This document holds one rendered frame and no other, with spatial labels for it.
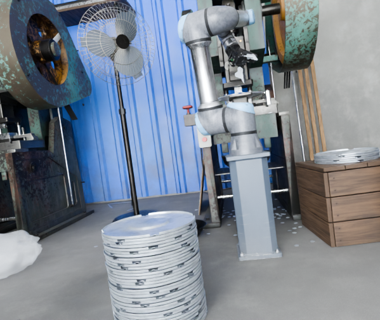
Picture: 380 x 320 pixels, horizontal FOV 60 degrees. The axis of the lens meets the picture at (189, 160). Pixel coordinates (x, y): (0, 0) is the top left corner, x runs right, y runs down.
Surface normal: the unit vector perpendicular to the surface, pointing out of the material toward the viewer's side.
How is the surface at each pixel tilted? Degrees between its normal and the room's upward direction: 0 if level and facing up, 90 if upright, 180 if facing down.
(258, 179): 90
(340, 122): 90
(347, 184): 90
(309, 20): 121
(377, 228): 90
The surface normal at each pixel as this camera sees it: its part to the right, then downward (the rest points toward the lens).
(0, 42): -0.15, 0.15
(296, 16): -0.06, 0.49
